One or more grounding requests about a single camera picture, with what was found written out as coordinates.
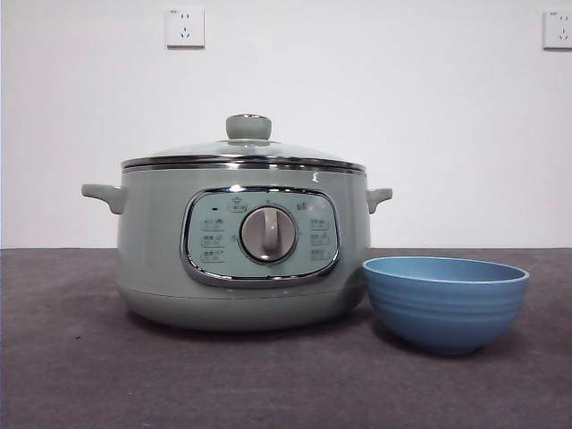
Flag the glass lid with green knob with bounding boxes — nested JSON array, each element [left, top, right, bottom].
[[121, 113, 366, 174]]

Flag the pale green electric steamer pot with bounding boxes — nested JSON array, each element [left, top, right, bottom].
[[80, 164, 394, 332]]

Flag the blue ribbed bowl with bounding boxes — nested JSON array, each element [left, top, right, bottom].
[[360, 255, 532, 357]]

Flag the white wall socket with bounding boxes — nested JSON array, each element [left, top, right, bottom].
[[165, 5, 206, 50], [542, 9, 572, 51]]

